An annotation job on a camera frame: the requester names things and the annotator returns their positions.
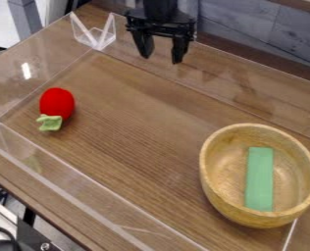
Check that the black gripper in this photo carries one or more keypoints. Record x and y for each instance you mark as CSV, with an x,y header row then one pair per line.
x,y
159,18

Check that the green rectangular block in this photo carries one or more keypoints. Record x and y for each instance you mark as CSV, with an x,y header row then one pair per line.
x,y
258,185

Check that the brown wooden bowl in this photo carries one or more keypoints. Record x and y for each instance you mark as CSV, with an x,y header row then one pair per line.
x,y
222,174

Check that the red plush strawberry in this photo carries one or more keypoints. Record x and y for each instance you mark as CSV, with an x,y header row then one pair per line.
x,y
56,106

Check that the black equipment under table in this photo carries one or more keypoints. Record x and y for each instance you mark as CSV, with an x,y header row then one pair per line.
x,y
24,239

